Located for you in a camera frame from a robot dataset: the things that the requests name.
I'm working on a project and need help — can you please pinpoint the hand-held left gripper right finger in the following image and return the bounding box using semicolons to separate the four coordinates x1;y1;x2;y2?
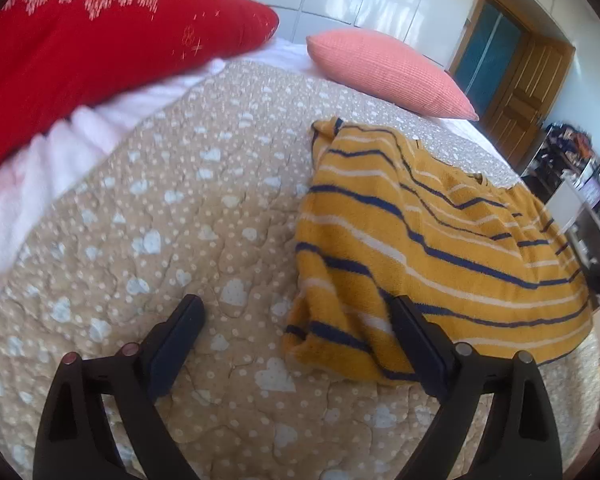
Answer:
390;295;565;480

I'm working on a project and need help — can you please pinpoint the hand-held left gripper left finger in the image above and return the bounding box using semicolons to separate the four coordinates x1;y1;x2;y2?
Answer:
32;294;205;480

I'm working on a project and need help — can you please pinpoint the yellow striped sweater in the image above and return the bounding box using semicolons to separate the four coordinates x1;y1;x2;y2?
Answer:
282;116;595;387

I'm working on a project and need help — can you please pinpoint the beige heart-print quilt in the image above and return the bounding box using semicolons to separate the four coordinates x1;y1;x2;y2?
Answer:
0;59;600;480

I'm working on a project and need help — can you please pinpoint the white cabinet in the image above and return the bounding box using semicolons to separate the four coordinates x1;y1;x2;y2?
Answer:
545;179;590;233

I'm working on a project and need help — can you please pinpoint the cluttered shelf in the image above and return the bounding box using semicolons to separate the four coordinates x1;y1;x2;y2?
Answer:
521;120;600;206

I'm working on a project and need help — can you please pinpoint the wooden door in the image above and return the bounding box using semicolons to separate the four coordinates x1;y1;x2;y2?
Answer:
484;34;577;167

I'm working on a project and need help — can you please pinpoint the teal door panel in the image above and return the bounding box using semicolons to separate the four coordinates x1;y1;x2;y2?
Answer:
454;1;527;107

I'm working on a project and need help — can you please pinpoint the pink pillow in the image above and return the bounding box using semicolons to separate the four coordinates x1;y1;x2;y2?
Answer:
306;29;480;122

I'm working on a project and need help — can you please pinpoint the red patterned pillow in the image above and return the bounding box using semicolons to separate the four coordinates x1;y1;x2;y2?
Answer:
0;0;280;183

